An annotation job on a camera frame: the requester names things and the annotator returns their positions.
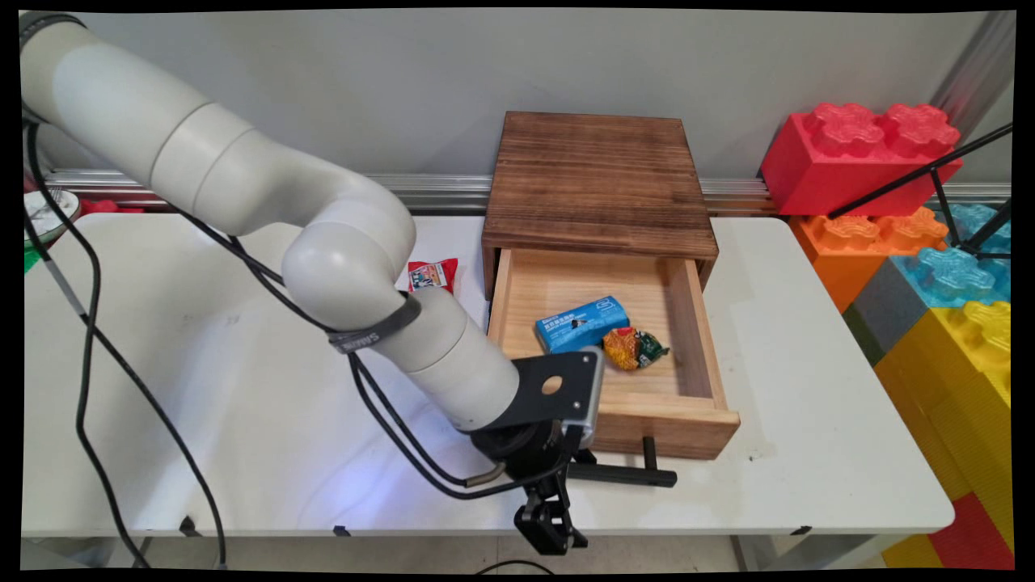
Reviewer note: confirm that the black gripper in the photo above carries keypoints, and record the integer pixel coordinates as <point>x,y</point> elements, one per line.
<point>525,449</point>

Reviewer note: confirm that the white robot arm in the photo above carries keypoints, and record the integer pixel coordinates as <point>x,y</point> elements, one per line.
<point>242,178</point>

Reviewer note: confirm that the orange green snack packet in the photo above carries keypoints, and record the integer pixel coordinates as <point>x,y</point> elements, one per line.
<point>635,347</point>

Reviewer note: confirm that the blue cardboard box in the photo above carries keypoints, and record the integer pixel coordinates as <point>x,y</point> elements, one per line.
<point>582,323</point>

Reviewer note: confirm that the wooden drawer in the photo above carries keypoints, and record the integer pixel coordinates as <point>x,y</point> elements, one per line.
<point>598,323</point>

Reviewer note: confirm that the white table leg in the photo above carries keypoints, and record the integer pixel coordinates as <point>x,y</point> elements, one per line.
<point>776,551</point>

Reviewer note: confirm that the red snack packet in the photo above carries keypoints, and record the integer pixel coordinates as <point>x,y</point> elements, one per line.
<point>433,275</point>

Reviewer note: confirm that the dark wooden cabinet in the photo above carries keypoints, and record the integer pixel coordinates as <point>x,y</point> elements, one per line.
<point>598,178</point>

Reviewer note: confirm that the orange foam block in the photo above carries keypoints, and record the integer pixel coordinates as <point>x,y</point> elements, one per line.
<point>857,242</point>

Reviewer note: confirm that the red foam block low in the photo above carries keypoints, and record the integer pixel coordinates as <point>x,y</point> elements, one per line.
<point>974,537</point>

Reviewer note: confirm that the large blue foam block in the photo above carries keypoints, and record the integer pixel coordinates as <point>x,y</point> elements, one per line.
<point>950,275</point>

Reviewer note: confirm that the large red foam block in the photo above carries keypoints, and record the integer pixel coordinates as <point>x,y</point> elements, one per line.
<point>849,158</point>

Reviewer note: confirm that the black tripod stand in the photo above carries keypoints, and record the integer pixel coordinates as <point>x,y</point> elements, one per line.
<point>946,186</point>

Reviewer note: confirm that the small blue foam block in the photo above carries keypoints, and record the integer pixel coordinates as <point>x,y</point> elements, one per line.
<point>982,222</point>

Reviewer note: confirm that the white bowl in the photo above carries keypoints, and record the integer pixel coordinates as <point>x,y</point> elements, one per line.
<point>47,214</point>

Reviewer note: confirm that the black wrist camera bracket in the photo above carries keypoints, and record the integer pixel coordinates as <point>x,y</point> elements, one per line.
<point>562,388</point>

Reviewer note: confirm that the aluminium wall rail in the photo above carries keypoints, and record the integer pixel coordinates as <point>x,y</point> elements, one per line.
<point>437,190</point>

